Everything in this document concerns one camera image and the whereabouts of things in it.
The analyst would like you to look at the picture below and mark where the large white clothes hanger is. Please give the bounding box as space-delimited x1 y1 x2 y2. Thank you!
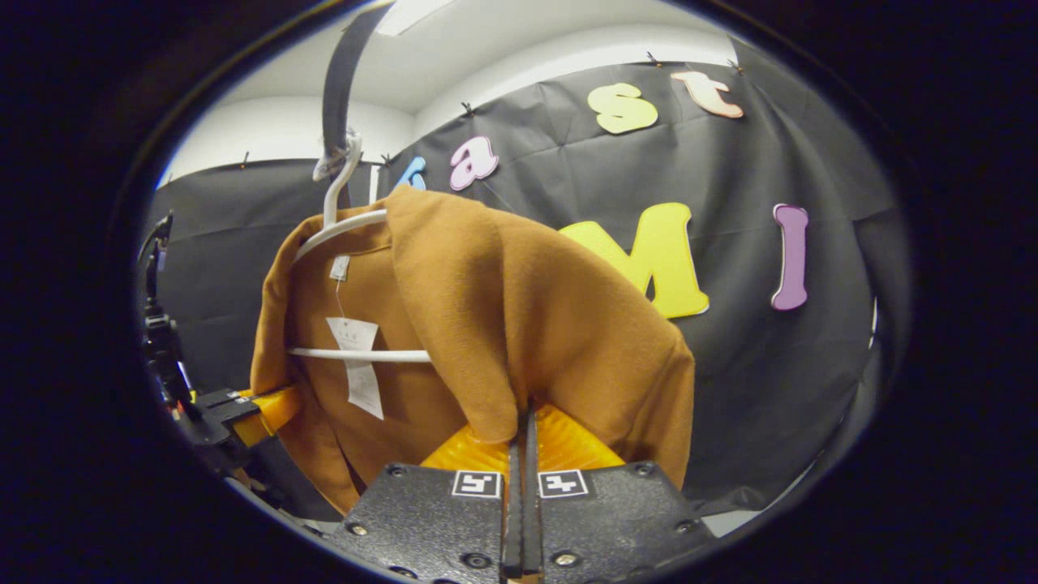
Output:
288 134 432 363

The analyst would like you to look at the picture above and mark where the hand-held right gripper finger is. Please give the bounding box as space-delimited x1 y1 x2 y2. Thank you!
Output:
323 410 525 583
523 404 720 583

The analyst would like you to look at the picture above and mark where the brown jacket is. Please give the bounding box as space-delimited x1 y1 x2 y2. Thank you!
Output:
250 185 697 516

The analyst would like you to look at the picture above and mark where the black clothes rack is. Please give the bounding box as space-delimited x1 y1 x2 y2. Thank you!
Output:
321 0 398 163

